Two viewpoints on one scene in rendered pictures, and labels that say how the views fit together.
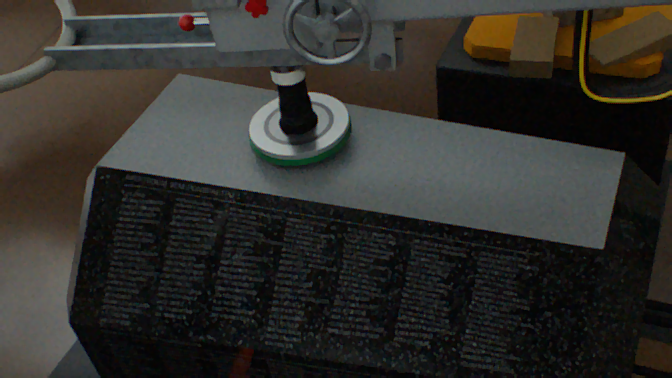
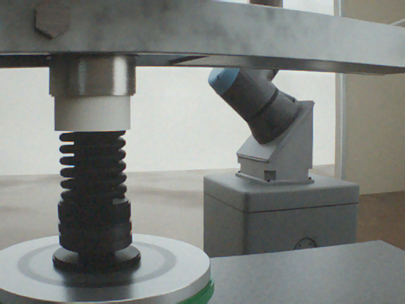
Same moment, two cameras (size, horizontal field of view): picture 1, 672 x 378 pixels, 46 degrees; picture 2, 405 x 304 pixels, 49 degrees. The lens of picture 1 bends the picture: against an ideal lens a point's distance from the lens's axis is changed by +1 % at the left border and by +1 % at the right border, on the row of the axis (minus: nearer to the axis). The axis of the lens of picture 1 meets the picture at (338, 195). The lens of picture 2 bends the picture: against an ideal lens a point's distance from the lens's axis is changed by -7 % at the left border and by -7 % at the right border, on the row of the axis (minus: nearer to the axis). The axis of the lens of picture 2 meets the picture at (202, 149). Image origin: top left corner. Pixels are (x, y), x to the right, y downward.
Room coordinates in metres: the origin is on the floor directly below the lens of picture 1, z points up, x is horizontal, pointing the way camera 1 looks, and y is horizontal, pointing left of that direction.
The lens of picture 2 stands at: (1.71, -0.14, 1.06)
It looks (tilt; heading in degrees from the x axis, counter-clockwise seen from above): 4 degrees down; 139
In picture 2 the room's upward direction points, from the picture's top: straight up
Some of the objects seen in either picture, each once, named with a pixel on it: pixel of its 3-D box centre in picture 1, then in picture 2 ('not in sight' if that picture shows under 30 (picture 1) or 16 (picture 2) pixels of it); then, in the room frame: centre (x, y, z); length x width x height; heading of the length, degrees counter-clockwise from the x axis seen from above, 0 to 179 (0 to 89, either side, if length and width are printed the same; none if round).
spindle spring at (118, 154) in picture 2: (291, 84); (92, 156); (1.33, 0.06, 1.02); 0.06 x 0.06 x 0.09
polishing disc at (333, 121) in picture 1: (299, 124); (97, 266); (1.33, 0.06, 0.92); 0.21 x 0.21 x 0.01
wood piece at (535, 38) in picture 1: (534, 46); not in sight; (1.63, -0.54, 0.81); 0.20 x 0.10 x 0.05; 158
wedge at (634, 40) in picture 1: (630, 39); not in sight; (1.59, -0.77, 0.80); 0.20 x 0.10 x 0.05; 100
